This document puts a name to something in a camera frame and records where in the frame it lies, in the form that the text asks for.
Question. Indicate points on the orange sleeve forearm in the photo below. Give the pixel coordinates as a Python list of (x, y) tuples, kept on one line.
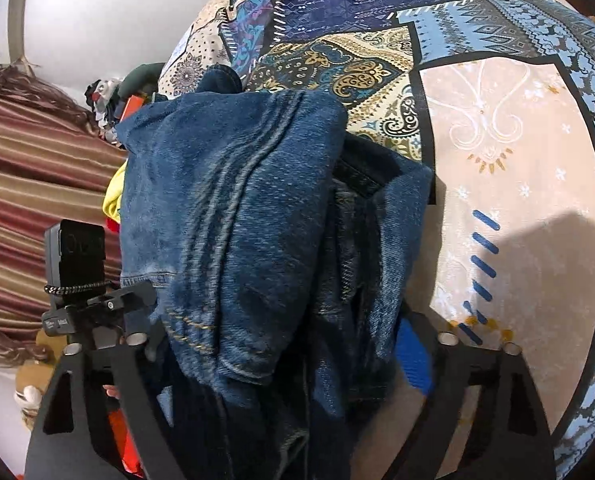
[(127, 450)]

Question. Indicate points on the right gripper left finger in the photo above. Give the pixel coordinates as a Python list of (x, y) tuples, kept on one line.
[(73, 438)]

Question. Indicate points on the yellow duck fleece blanket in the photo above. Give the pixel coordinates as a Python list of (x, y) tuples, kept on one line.
[(113, 194)]

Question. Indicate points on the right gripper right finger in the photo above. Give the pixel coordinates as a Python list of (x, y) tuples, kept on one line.
[(509, 437)]

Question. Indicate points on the blue denim jacket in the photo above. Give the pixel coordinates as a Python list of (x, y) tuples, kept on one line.
[(279, 246)]

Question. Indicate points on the striped red curtain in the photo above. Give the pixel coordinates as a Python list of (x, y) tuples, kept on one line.
[(54, 165)]

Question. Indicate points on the patchwork patterned bed quilt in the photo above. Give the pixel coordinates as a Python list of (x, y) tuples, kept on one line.
[(497, 97)]

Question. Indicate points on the pile of clutter and clothes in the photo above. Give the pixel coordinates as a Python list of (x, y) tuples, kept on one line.
[(109, 99)]

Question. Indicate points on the red plush item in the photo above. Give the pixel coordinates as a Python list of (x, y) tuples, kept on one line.
[(112, 225)]

